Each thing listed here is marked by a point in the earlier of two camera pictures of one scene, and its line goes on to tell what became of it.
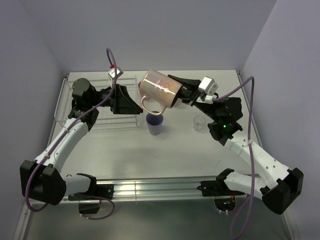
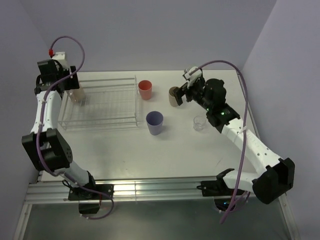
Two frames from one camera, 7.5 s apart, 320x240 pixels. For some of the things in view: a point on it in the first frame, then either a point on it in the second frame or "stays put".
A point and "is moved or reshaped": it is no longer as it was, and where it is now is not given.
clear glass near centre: [198, 122] stays put
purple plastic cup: [155, 123] stays put
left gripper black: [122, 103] → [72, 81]
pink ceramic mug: [160, 89] is moved or reshaped
